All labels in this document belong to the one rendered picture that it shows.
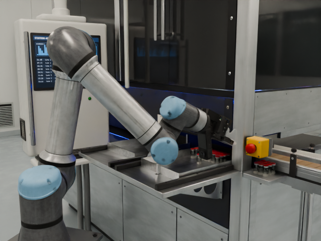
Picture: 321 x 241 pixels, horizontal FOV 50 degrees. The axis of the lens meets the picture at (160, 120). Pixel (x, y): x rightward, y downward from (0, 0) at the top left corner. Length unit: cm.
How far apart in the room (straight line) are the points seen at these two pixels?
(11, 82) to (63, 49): 571
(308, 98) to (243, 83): 49
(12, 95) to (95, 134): 461
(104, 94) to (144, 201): 125
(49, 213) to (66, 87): 37
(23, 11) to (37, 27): 476
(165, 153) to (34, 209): 39
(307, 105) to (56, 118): 119
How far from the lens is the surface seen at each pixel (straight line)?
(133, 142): 187
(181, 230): 187
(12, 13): 670
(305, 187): 144
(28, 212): 104
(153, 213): 204
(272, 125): 158
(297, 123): 174
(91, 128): 213
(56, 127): 110
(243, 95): 140
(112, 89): 92
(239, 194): 150
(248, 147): 137
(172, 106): 103
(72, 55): 93
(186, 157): 163
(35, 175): 104
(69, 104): 108
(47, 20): 203
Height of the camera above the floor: 133
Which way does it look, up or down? 10 degrees down
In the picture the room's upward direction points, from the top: straight up
